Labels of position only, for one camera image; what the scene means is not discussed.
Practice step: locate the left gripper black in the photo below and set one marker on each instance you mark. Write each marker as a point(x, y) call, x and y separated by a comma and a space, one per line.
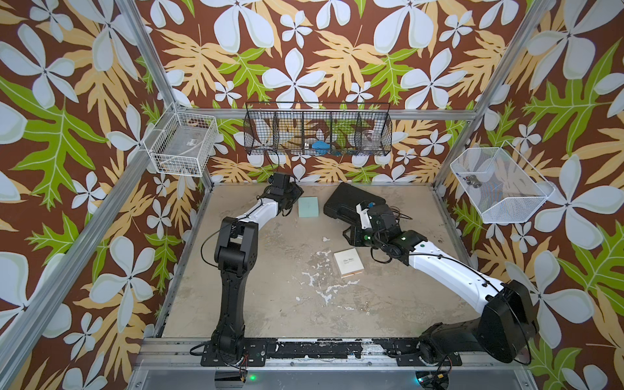
point(296, 190)

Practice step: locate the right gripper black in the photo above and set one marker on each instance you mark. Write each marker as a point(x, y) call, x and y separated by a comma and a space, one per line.
point(354, 236)

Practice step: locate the white drawer jewelry box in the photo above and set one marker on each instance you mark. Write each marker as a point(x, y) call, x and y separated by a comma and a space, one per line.
point(349, 263)

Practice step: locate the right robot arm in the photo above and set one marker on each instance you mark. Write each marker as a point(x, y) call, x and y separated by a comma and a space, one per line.
point(507, 318)

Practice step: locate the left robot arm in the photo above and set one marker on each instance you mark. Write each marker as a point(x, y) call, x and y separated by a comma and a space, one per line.
point(236, 252)

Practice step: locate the black plastic tool case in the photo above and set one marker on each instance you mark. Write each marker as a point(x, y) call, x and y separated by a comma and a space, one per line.
point(343, 202)

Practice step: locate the blue object in basket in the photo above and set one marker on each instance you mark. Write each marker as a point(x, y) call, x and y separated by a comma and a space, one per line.
point(321, 148)

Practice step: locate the dark small object in basket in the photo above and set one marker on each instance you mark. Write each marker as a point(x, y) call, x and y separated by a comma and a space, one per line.
point(473, 181)

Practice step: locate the white mesh basket right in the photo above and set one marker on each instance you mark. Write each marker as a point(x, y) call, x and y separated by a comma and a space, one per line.
point(513, 189)

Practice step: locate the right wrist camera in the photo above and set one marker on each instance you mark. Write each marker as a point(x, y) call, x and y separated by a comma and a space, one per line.
point(366, 213)

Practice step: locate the black wire basket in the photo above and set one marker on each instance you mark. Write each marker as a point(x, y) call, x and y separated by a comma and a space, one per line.
point(350, 128)

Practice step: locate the white wire basket left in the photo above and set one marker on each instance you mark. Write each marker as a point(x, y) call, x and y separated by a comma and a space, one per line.
point(180, 143)

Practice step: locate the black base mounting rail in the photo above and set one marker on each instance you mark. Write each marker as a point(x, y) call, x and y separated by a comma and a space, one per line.
point(259, 352)

